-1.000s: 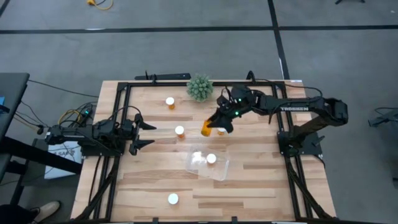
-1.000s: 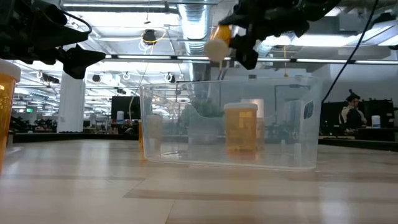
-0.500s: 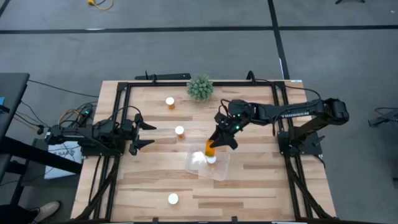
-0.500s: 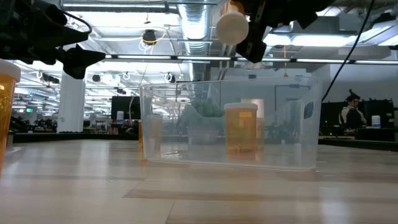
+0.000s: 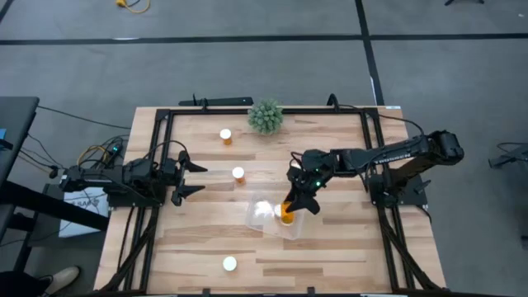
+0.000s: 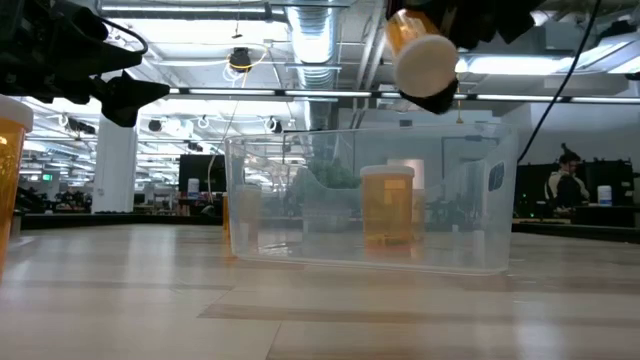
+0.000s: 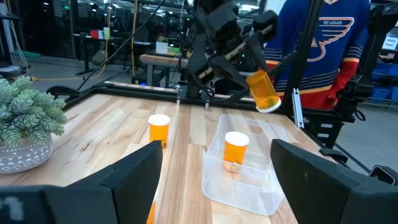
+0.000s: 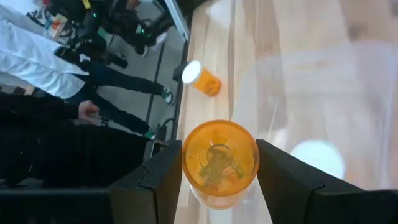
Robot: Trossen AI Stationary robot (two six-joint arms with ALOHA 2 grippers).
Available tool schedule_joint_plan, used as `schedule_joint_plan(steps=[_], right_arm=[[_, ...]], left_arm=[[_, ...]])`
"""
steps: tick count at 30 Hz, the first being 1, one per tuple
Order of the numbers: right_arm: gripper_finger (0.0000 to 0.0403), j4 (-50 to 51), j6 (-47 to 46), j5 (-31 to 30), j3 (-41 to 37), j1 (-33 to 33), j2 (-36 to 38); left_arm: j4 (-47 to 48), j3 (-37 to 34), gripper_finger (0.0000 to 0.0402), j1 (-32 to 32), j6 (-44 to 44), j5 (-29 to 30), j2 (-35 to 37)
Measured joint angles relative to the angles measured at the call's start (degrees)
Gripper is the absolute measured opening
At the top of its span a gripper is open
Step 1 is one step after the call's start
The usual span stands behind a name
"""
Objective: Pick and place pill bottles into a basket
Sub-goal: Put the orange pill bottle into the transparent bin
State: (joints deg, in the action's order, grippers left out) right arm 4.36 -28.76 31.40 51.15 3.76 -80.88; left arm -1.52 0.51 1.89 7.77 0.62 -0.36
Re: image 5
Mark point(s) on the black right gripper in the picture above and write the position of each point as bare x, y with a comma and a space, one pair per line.
307, 179

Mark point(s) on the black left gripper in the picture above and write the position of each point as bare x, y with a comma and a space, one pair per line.
170, 177

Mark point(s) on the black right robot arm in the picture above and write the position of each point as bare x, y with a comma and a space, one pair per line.
392, 156

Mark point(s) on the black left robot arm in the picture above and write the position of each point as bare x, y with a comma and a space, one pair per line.
99, 177

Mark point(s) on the clear plastic basket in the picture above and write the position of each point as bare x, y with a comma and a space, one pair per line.
260, 224

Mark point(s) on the black box with green light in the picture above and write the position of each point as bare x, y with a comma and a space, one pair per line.
116, 148

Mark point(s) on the black flat bar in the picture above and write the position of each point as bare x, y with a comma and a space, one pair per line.
222, 101

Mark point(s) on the green potted plant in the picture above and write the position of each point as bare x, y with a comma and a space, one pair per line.
265, 116

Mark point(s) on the white printed box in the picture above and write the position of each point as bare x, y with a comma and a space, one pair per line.
82, 218

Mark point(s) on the person's shoe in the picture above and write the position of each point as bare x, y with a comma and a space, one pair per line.
62, 278

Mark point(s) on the black desk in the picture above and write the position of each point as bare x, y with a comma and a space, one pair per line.
16, 123

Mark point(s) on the small blue object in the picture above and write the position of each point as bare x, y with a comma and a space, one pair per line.
2, 134

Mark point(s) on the person's leg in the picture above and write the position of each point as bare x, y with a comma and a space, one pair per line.
20, 285

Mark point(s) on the black stand base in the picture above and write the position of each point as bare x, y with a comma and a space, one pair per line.
511, 158

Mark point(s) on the black chair base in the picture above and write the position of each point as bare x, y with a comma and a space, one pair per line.
464, 1

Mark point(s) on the black aluminium table frame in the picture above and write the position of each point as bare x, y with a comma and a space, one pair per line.
313, 110

